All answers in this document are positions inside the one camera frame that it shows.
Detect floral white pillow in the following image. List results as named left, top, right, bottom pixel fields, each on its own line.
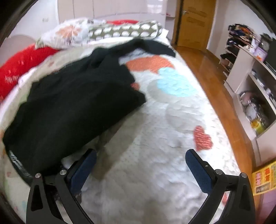
left=35, top=17, right=106, bottom=49

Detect red pillow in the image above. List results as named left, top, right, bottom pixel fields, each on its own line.
left=0, top=44, right=59, bottom=101

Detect white wardrobe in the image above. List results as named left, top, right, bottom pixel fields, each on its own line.
left=57, top=0, right=167, bottom=25

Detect yellow red box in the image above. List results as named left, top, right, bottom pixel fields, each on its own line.
left=252, top=161, right=276, bottom=196

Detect grey white patterned pillow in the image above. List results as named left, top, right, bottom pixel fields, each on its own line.
left=88, top=20, right=163, bottom=41

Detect heart patterned quilt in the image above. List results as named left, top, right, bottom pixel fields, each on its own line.
left=0, top=36, right=242, bottom=224

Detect wooden door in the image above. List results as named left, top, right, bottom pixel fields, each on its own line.
left=175, top=0, right=216, bottom=52

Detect black pants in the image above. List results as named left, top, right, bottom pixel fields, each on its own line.
left=3, top=39, right=175, bottom=184

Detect white shelf unit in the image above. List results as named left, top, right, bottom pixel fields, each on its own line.
left=219, top=23, right=275, bottom=166

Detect pink headboard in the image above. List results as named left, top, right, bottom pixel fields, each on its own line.
left=0, top=34, right=36, bottom=66

